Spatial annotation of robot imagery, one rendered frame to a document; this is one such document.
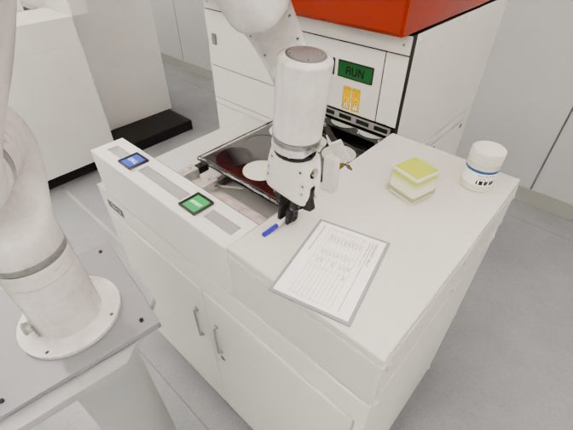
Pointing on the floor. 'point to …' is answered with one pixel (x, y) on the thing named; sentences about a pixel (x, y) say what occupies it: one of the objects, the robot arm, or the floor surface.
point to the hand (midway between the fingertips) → (287, 211)
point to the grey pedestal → (106, 392)
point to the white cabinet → (264, 344)
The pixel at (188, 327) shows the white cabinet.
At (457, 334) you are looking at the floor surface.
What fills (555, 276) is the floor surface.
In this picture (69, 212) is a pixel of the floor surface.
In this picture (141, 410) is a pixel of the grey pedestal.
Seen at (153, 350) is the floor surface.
